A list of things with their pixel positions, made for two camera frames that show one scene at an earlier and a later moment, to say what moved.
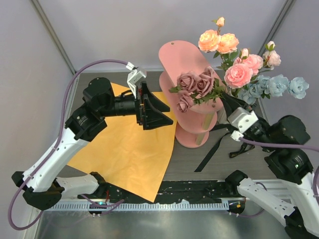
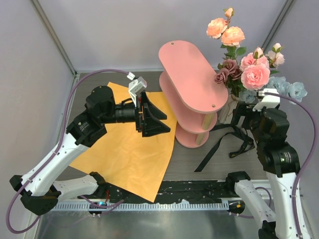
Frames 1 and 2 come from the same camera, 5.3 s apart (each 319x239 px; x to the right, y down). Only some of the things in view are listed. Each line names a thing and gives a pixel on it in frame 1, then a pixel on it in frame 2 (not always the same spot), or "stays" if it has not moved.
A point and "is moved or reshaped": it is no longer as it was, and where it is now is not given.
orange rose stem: [224, 45] → [231, 37]
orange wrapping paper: [126, 156] stays
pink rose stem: [271, 58] is moved or reshaped
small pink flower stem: [240, 74] → [254, 68]
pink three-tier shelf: [193, 127] stays
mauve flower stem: [194, 88] → [230, 73]
